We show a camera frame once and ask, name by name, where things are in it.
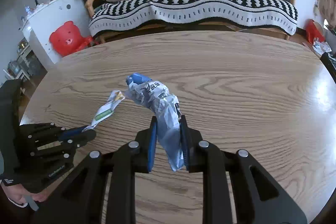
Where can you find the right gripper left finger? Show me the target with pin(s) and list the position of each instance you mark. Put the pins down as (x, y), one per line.
(102, 184)

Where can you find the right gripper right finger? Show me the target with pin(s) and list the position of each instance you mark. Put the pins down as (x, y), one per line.
(236, 182)

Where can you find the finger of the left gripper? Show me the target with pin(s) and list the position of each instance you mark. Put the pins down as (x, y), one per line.
(73, 134)
(78, 141)

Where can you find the small white green wrapper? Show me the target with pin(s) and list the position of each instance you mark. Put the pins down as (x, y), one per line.
(106, 110)

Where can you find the blue white wrapper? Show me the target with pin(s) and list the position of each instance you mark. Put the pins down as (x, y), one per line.
(156, 96)

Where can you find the left hand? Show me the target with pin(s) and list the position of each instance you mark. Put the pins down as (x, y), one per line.
(17, 194)

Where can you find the red bear plastic chair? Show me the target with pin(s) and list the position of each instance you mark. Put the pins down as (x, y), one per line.
(67, 39)

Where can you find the white cabinet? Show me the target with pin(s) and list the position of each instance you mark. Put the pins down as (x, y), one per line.
(39, 26)

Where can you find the red bag on floor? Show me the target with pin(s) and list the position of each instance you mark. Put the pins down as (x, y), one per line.
(314, 31)

